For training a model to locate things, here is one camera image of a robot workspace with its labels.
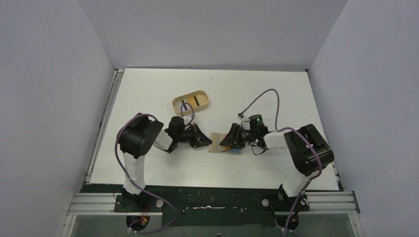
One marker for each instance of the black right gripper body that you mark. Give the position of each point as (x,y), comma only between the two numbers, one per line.
(237,135)

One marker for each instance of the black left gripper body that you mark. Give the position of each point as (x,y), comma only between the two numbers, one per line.
(195,135)

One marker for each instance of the blue plastic card sleeves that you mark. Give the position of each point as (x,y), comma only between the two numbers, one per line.
(234,151)

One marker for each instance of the beige card holder wallet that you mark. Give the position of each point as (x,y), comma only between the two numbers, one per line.
(215,147)

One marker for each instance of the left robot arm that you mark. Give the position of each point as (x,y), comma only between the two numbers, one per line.
(142,132)

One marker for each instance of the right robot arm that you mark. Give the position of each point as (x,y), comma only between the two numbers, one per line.
(309,151)

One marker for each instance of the white card black stripe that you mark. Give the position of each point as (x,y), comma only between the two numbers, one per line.
(183,106)

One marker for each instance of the oval wooden tray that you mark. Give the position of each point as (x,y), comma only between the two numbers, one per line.
(184,97)

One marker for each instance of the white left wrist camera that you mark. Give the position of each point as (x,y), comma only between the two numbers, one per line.
(188,119)

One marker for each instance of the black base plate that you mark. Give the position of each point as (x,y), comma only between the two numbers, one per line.
(214,207)

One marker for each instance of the aluminium rail frame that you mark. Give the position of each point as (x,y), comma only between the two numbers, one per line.
(115,83)

